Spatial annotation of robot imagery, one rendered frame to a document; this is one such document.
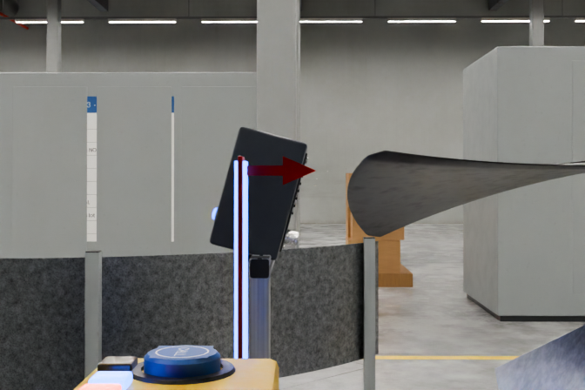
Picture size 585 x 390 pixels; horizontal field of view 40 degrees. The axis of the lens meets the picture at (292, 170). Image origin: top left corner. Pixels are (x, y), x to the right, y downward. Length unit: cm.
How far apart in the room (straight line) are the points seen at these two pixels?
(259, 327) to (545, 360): 59
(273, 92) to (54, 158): 256
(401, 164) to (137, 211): 619
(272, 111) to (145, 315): 273
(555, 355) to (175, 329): 180
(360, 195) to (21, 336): 181
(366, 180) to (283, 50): 434
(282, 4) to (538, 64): 265
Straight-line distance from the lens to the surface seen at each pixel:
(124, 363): 44
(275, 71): 495
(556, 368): 71
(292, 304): 258
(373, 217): 75
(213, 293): 243
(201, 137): 668
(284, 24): 499
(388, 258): 878
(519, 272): 685
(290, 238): 128
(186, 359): 42
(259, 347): 123
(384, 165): 61
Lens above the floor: 117
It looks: 1 degrees up
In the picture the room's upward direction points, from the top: straight up
